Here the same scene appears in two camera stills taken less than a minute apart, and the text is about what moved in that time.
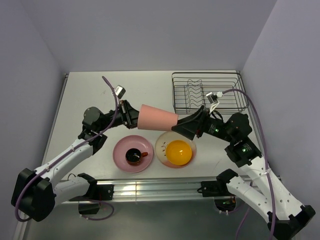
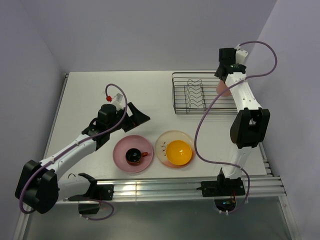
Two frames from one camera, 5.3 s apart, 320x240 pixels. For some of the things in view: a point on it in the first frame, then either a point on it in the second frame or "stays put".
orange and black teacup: [133, 157] stays put
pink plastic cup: [152, 119] to [221, 86]
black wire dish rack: [190, 89] stays put
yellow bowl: [178, 152] stays put
